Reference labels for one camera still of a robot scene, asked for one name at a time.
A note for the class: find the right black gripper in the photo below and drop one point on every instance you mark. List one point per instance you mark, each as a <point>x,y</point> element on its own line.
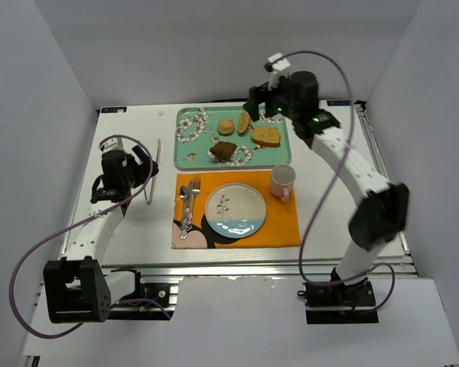
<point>262,101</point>

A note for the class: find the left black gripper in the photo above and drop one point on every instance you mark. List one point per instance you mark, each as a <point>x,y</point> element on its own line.
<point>138,165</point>

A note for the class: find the narrow seeded bread slice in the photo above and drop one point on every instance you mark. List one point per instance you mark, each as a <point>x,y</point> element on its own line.
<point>243,123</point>

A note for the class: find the metal serving tongs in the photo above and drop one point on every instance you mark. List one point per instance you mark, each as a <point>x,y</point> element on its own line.
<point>154,147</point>

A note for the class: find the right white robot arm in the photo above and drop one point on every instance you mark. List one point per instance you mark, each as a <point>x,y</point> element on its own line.
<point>381,206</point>

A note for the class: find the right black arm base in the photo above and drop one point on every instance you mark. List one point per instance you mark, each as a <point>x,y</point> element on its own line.
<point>339,305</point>

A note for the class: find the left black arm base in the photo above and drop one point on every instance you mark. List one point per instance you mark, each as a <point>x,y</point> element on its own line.
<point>149,301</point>

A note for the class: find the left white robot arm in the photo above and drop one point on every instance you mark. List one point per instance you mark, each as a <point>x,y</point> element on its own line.
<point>76,289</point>

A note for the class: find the round bread bun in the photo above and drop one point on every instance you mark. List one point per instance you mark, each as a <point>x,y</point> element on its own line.
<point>226,127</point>

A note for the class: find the large seeded bread slice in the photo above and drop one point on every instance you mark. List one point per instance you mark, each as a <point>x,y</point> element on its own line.
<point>266,136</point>

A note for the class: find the teal floral tray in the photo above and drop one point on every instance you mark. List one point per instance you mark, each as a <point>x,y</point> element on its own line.
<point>196,132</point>

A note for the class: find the left blue table label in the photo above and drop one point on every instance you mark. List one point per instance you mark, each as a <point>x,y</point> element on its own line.
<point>113,109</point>

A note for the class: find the blue table label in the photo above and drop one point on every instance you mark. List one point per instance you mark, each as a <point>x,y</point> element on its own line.
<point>113,109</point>
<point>338,102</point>

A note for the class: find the silver spoon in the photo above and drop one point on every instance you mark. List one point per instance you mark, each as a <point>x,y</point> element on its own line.
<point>184,195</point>

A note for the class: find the silver fork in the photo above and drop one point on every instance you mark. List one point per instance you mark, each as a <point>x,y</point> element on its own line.
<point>195,191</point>

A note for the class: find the pink white mug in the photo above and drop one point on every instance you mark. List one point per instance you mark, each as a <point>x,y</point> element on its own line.
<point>283,177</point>

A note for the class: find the silver knife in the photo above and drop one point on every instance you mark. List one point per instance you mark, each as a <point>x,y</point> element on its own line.
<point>188,202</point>

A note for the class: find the right blue table label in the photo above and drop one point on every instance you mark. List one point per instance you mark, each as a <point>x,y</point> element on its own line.
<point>338,102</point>

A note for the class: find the blue white ceramic plate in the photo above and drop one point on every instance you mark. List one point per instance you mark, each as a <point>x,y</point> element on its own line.
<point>235,210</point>

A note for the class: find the orange cartoon placemat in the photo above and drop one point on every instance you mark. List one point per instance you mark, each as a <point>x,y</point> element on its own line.
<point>280,228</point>

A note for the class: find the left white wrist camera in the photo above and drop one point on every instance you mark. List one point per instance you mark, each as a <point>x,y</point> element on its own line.
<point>111,144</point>

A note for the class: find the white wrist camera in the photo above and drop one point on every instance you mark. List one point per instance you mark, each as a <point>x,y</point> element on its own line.
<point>277,66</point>
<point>111,144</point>

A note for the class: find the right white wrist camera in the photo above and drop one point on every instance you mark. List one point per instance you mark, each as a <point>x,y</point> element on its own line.
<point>277,66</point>

